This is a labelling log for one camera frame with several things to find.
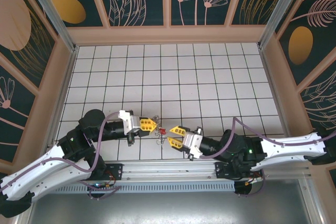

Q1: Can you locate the metal keyring holder with clips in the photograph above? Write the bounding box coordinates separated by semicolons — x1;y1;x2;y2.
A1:
151;114;169;146

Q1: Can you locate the small circuit board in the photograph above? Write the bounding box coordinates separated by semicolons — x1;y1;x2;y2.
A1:
88;181;118;191

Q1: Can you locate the grey metal sheet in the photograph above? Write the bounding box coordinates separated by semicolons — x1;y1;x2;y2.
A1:
25;192;316;224

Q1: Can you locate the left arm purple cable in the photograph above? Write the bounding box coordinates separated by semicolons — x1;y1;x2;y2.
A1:
0;112;123;200

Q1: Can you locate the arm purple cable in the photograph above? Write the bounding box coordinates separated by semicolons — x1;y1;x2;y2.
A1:
0;112;123;200
199;117;331;198

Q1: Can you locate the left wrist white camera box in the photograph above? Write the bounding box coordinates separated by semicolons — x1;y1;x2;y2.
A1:
118;110;142;135

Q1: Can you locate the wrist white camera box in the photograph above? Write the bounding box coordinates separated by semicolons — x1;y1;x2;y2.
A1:
182;127;204;158
118;110;142;135

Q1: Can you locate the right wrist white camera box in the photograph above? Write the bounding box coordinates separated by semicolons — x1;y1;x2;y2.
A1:
182;127;204;158

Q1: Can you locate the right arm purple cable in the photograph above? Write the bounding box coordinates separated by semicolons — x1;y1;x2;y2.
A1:
199;117;331;198

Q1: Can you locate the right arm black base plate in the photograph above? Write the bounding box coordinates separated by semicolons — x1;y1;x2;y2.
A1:
214;161;263;180

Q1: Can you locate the aluminium frame rail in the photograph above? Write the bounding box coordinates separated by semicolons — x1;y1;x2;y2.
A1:
25;157;313;183

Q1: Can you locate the yellow white cable connector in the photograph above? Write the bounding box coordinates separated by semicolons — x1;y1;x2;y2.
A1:
245;177;264;185

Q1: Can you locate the slotted grey cable duct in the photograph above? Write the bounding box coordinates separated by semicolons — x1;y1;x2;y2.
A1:
55;183;236;194

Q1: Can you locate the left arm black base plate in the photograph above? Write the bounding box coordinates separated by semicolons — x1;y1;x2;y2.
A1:
75;163;124;182

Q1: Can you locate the aluminium frame post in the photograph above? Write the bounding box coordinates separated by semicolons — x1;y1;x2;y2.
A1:
22;0;79;53
258;0;305;49

